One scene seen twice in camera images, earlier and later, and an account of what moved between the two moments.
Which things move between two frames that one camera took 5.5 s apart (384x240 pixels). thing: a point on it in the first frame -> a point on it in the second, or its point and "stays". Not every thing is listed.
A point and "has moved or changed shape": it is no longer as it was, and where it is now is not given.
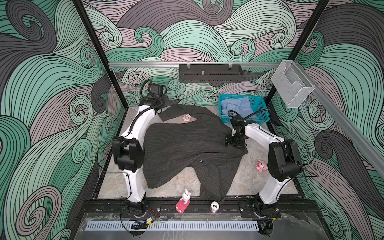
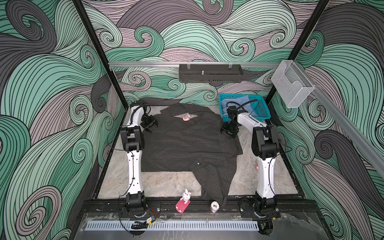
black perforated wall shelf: [210, 73] stays
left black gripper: [165, 101] -> [152, 121]
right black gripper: [228, 141] -> [231, 134]
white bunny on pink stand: [184, 202] stays
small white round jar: [214, 206] stays
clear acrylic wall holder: [291, 83] stays
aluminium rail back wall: [176, 64] stays
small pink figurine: [187, 117] stays
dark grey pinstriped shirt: [193, 136] has moved or changed shape
